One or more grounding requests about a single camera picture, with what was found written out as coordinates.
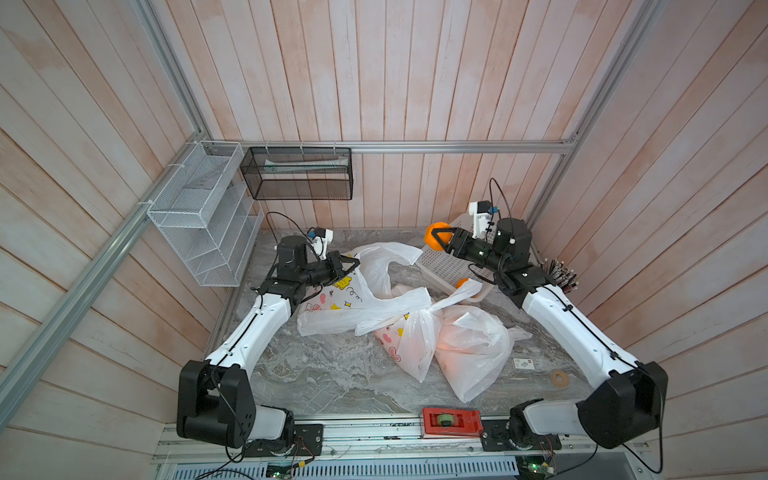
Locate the black wire mesh basket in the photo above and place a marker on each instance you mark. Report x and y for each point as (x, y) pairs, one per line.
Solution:
(299, 173)

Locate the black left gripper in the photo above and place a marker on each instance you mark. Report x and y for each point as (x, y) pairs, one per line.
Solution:
(334, 260)

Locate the white printed bag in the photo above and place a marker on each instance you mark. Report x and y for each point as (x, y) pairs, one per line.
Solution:
(411, 339)
(363, 301)

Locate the white printed bag back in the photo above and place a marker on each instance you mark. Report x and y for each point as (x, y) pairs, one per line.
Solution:
(363, 301)

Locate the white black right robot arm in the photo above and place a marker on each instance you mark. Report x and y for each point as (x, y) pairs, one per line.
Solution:
(628, 396)

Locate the white plastic perforated basket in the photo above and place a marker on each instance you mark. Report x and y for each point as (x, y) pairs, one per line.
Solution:
(444, 270)

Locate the red tape dispenser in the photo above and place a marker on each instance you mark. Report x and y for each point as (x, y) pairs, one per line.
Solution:
(449, 423)

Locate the red cup of pens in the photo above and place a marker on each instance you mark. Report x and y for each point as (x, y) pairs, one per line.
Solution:
(558, 273)

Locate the small white label card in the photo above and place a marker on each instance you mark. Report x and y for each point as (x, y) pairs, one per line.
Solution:
(523, 363)

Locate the brown tape roll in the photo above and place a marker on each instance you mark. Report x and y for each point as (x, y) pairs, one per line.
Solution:
(559, 379)

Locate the white plastic bag front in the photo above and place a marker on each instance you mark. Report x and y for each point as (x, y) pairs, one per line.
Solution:
(472, 349)

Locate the white wire mesh shelf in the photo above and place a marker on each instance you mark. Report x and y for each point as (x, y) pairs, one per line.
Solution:
(205, 213)

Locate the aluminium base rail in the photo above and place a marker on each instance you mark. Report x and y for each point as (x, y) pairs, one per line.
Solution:
(394, 446)

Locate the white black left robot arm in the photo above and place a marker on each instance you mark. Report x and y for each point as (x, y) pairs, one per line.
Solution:
(215, 399)

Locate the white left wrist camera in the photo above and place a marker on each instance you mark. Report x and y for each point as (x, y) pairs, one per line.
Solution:
(320, 240)

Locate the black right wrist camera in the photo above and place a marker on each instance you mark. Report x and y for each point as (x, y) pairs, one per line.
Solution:
(482, 214)

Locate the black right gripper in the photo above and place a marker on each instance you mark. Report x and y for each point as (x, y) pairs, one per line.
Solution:
(460, 238)

